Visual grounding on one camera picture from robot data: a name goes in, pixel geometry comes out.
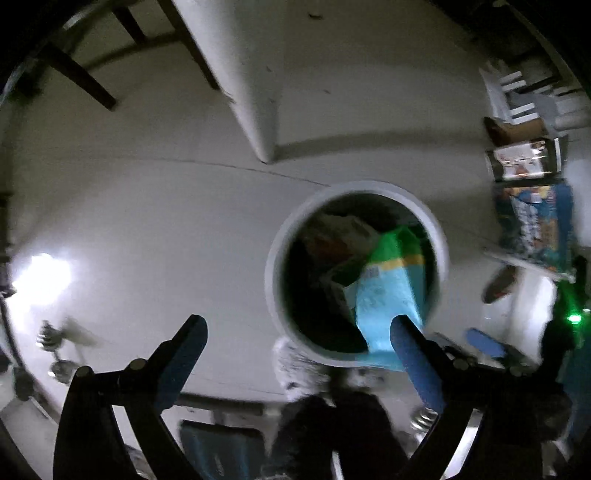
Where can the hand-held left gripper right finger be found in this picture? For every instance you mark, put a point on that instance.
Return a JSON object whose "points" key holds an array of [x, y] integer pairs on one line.
{"points": [[415, 364]]}

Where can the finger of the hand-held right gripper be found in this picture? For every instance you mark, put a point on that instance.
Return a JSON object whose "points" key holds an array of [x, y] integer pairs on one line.
{"points": [[485, 344]]}

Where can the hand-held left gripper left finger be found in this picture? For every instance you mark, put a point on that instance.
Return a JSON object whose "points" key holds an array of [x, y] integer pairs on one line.
{"points": [[182, 360]]}

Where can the teal snack bag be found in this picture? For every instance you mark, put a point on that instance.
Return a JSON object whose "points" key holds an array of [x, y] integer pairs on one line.
{"points": [[383, 300]]}

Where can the white round trash bin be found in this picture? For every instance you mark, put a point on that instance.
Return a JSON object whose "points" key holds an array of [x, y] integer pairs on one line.
{"points": [[277, 277]]}

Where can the metal handcuffs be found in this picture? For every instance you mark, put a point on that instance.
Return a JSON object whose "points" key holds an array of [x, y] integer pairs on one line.
{"points": [[425, 417]]}

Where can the brown slipper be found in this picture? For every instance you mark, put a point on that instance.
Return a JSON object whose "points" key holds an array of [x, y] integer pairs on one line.
{"points": [[498, 284]]}

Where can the person's left leg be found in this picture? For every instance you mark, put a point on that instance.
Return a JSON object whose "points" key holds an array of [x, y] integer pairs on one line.
{"points": [[341, 434]]}

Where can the blue printed box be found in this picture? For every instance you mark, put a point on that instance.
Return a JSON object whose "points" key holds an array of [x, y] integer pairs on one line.
{"points": [[535, 226]]}

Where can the dark printed box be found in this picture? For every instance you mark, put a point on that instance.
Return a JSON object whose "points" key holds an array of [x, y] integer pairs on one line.
{"points": [[521, 159]]}

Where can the brown cardboard box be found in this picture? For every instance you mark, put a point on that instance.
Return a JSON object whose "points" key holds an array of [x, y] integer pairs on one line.
{"points": [[512, 125]]}

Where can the white table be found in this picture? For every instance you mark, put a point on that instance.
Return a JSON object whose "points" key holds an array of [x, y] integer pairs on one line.
{"points": [[240, 69]]}

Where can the black chair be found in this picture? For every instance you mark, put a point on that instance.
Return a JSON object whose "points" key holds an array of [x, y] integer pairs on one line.
{"points": [[78, 69]]}

